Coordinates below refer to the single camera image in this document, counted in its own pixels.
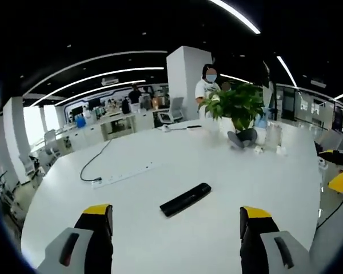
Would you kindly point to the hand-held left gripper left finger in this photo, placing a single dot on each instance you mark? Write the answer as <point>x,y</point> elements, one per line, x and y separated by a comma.
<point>97,251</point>

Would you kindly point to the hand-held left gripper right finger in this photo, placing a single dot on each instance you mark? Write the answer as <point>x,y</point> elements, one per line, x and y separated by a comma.
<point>254,251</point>

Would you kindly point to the black remote control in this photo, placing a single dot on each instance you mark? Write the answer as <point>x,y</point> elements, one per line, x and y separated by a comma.
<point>185,199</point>

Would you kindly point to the small white object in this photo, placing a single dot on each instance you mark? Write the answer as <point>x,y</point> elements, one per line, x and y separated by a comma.
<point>280,151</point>
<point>258,150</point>

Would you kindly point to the dark grey chair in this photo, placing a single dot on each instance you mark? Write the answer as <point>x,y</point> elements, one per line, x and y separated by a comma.
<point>337,245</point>

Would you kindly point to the clear plastic bottle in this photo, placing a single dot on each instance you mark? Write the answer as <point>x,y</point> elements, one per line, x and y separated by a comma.
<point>273,135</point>

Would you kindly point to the white power strip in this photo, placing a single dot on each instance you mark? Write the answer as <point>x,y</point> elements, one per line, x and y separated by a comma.
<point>123,175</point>

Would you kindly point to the blue packet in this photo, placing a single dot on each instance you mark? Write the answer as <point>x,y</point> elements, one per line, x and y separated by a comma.
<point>261,120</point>

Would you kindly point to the dark grey cloth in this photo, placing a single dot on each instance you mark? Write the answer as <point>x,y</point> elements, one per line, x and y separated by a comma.
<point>244,137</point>

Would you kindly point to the green plant in white pot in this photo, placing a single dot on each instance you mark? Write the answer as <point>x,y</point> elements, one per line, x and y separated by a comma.
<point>237,102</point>

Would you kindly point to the white office desk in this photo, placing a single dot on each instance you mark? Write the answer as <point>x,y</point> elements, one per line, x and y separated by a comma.
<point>117,122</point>

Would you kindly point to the blue container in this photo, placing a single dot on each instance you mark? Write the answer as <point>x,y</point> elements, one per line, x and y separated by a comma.
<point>80,122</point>

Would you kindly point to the flat black object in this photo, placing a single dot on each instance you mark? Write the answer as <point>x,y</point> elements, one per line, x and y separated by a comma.
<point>193,127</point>

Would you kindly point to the small white device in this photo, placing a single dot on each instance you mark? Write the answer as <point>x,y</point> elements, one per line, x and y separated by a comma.
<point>166,128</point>

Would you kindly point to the grey office chair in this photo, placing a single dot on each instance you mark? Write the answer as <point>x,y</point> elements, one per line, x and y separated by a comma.
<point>174,109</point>

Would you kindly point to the ceiling air conditioner unit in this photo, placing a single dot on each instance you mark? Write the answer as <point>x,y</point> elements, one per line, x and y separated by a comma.
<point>110,81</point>

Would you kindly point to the white square pillar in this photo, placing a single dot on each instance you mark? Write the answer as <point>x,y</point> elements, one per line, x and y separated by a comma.
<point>183,74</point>

